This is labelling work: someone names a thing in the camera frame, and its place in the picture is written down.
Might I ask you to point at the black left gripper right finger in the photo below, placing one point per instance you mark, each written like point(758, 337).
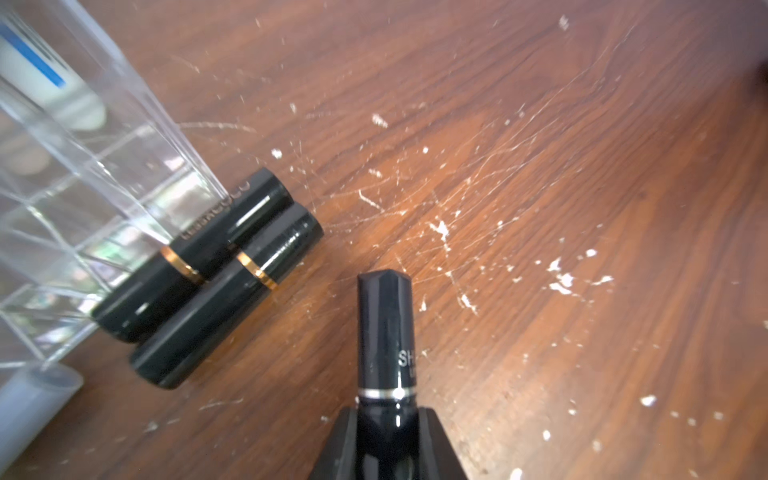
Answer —
point(437, 458)

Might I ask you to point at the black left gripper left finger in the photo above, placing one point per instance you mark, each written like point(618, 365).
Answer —
point(337, 459)

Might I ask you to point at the black silver lipstick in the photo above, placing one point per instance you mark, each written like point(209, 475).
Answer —
point(387, 414)

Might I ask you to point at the white lip balm tube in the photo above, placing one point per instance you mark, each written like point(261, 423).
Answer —
point(30, 65)

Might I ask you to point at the clear acrylic lipstick organizer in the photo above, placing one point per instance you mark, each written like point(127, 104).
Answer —
point(80, 211)

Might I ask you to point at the black gold lipstick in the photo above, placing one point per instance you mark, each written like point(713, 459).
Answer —
point(171, 277)
point(183, 342)

